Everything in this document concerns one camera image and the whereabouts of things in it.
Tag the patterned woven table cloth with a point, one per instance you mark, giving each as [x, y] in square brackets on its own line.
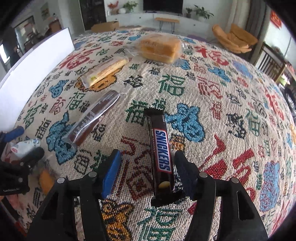
[227, 117]

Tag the brown bar clear wrapper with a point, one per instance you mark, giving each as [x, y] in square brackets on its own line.
[93, 115]

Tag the small wooden bench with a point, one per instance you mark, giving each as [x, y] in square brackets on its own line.
[173, 22]

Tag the red flower vase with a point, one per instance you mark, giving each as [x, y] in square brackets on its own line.
[113, 6]

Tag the orange lounge chair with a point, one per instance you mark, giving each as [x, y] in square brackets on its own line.
[237, 40]

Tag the dark glass cabinet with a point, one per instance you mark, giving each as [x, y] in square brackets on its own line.
[92, 12]

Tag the black flat television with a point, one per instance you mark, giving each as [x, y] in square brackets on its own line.
[171, 6]

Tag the potted green plant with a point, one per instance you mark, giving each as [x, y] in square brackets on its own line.
[202, 13]

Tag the white triangular anime snack bag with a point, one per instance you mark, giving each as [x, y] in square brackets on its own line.
[23, 148]

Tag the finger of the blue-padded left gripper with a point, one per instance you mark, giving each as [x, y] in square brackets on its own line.
[9, 136]
[31, 159]

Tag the small potted plant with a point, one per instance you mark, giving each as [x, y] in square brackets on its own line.
[188, 12]

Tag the green plant left of tv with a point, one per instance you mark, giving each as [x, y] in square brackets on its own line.
[130, 5]

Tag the snickers chocolate bar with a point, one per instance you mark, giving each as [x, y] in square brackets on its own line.
[162, 162]

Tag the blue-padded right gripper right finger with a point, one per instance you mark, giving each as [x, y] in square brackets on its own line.
[239, 218]

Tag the sandwich biscuit packet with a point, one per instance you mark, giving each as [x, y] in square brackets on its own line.
[100, 71]

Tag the dark wooden dining chair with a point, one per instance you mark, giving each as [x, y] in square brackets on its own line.
[270, 63]

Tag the white cardboard box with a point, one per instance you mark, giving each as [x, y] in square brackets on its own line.
[26, 75]

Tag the bagged sliced bread loaf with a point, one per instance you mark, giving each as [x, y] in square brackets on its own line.
[160, 47]

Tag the brown cardboard box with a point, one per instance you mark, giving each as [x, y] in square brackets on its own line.
[105, 27]

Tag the bun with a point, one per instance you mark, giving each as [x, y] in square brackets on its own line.
[46, 181]

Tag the white tv cabinet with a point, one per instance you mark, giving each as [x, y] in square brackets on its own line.
[186, 26]

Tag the grey curtain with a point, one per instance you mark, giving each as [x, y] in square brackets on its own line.
[257, 24]

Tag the red wall decoration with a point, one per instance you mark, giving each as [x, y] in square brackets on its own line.
[275, 20]

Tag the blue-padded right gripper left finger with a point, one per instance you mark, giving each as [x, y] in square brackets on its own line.
[55, 219]

